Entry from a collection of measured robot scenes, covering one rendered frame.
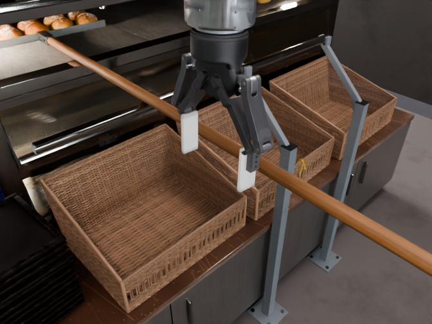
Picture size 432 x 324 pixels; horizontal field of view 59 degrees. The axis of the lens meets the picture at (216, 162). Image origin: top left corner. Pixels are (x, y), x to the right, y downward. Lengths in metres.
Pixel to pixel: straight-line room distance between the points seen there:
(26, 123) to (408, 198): 2.31
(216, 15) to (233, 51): 0.05
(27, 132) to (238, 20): 1.02
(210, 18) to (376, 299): 1.86
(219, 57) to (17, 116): 0.98
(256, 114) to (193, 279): 0.94
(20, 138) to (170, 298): 0.71
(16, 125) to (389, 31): 3.25
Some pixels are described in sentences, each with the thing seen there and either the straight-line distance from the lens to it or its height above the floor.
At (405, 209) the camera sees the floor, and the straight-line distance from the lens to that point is 2.72.
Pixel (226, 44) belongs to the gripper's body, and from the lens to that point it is 0.48.
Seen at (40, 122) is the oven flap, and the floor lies 1.03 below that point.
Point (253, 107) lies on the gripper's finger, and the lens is 0.48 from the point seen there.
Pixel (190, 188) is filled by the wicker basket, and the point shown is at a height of 0.60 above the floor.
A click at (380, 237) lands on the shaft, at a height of 1.19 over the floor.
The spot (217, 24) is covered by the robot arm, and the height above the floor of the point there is 1.52.
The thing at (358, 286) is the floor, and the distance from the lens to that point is 2.18.
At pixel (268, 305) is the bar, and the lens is 1.90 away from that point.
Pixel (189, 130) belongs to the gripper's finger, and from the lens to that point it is 0.62.
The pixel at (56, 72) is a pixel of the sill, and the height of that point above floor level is 1.18.
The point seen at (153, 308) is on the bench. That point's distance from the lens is 1.30.
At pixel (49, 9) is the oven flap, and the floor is 1.40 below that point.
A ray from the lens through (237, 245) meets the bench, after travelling 1.45.
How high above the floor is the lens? 1.65
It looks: 35 degrees down
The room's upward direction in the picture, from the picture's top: straight up
